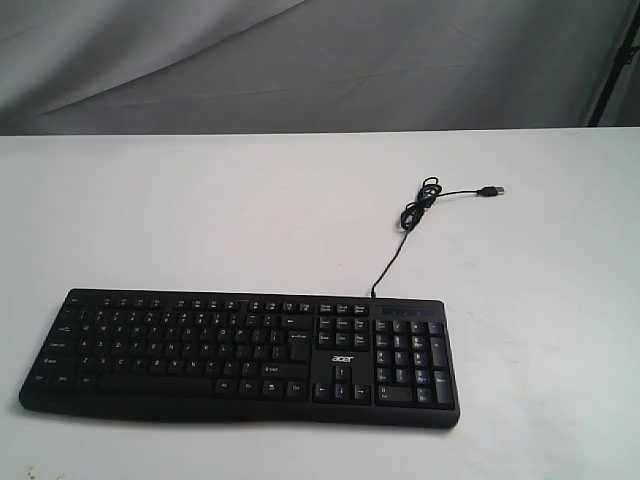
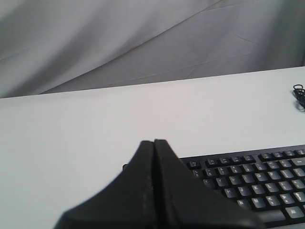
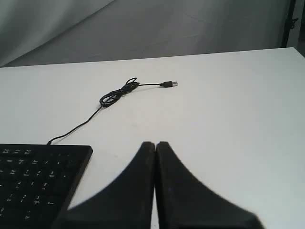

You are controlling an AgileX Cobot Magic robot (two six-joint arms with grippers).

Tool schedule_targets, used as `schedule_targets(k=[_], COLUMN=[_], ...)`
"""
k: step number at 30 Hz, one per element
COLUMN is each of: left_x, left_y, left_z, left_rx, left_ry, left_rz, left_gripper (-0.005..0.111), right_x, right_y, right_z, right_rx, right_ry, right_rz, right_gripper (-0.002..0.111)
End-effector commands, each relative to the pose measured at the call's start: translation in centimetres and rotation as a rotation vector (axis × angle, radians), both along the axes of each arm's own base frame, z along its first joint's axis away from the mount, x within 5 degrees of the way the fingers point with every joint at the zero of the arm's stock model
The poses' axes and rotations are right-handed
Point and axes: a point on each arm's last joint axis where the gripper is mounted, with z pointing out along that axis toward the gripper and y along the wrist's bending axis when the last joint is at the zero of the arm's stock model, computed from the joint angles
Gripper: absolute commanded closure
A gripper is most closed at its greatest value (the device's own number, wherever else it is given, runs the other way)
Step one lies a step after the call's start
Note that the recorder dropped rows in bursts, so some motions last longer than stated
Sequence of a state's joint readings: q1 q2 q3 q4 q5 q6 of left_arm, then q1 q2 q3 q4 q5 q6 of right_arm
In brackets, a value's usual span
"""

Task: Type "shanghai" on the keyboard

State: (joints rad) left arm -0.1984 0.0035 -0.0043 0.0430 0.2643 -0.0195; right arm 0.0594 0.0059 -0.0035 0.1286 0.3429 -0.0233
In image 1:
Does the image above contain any black acer keyboard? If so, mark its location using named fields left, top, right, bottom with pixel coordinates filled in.
left=19, top=289, right=460, bottom=429

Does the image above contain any grey backdrop cloth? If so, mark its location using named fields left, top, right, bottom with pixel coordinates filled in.
left=1, top=1, right=634, bottom=135

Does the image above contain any black USB cable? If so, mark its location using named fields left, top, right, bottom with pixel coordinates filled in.
left=370, top=176, right=506, bottom=297

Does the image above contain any black tripod stand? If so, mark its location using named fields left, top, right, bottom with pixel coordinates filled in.
left=586, top=1, right=639, bottom=128

